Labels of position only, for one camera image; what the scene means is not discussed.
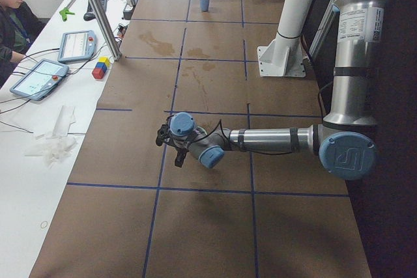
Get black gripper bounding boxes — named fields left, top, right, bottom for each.
left=171, top=136, right=192, bottom=167

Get blue plastic cup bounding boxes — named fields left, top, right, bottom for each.
left=199, top=0, right=210, bottom=12

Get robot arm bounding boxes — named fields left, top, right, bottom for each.
left=156, top=0, right=390, bottom=180

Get red block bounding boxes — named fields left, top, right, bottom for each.
left=92, top=67, right=106, bottom=79

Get blue block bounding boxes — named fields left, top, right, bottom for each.
left=95, top=62, right=108, bottom=72

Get yellow block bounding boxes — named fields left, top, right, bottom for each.
left=98, top=57, right=111, bottom=68

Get crumpled white tissues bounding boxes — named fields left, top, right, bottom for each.
left=24, top=105, right=77, bottom=167

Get far teach pendant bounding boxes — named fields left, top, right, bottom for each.
left=57, top=30, right=96, bottom=64

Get teach pendant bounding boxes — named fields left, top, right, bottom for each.
left=10, top=59, right=69, bottom=101
left=57, top=30, right=96, bottom=64

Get near teach pendant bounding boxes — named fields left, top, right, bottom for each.
left=10, top=59, right=69, bottom=101

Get black computer mouse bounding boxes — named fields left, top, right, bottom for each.
left=83, top=12, right=96, bottom=21

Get green plastic tool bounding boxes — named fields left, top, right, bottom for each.
left=59, top=7, right=75, bottom=21

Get seated person in black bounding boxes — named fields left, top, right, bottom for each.
left=0, top=0, right=46, bottom=85

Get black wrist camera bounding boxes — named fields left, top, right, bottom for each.
left=156, top=124, right=170, bottom=146

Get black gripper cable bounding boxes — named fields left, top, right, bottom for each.
left=164, top=115, right=294, bottom=156

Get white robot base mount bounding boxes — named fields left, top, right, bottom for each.
left=257, top=0, right=313, bottom=77

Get aluminium frame post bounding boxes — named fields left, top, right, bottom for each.
left=89, top=0, right=122, bottom=61

